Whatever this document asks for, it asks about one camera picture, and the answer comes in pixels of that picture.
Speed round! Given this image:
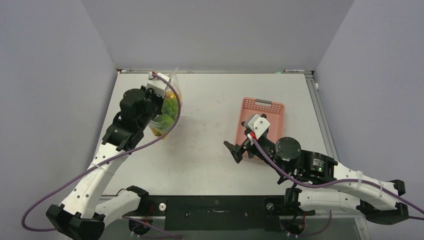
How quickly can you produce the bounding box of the clear zip top bag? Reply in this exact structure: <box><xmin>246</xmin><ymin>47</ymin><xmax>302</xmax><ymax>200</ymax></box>
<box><xmin>146</xmin><ymin>68</ymin><xmax>183</xmax><ymax>137</ymax></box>

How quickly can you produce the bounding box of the green grape bunch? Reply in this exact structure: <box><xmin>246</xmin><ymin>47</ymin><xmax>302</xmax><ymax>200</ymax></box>
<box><xmin>154</xmin><ymin>99</ymin><xmax>179</xmax><ymax>132</ymax></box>

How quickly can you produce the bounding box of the yellow bell pepper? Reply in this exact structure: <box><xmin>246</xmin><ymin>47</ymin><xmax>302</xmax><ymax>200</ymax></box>
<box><xmin>165</xmin><ymin>90</ymin><xmax>183</xmax><ymax>104</ymax></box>

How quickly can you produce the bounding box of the pink plastic basket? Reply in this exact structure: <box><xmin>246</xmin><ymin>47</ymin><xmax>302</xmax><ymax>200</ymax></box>
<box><xmin>235</xmin><ymin>97</ymin><xmax>285</xmax><ymax>163</ymax></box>

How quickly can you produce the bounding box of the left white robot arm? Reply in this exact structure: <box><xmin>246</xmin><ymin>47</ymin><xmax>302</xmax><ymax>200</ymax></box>
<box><xmin>46</xmin><ymin>84</ymin><xmax>167</xmax><ymax>240</ymax></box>

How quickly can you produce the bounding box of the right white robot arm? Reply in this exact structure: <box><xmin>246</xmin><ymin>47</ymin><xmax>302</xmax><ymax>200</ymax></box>
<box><xmin>223</xmin><ymin>134</ymin><xmax>410</xmax><ymax>225</ymax></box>

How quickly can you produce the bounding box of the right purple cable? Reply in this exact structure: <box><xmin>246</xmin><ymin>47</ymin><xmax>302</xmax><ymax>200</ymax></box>
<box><xmin>249</xmin><ymin>132</ymin><xmax>424</xmax><ymax>221</ymax></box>

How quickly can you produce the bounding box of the purple cable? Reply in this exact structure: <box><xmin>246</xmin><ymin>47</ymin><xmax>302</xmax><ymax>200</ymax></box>
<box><xmin>249</xmin><ymin>132</ymin><xmax>424</xmax><ymax>221</ymax></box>
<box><xmin>21</xmin><ymin>72</ymin><xmax>182</xmax><ymax>232</ymax></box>

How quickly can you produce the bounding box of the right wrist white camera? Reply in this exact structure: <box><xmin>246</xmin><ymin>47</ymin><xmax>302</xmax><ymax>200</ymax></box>
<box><xmin>241</xmin><ymin>114</ymin><xmax>271</xmax><ymax>145</ymax></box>

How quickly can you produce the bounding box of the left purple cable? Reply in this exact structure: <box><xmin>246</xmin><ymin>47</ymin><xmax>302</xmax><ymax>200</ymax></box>
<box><xmin>21</xmin><ymin>72</ymin><xmax>182</xmax><ymax>232</ymax></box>

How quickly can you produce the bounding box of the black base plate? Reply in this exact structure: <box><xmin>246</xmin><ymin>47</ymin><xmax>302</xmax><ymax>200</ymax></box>
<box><xmin>127</xmin><ymin>195</ymin><xmax>316</xmax><ymax>232</ymax></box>

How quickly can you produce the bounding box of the aluminium table rail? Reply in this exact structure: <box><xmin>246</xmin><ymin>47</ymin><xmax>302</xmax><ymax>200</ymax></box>
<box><xmin>304</xmin><ymin>70</ymin><xmax>369</xmax><ymax>220</ymax></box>

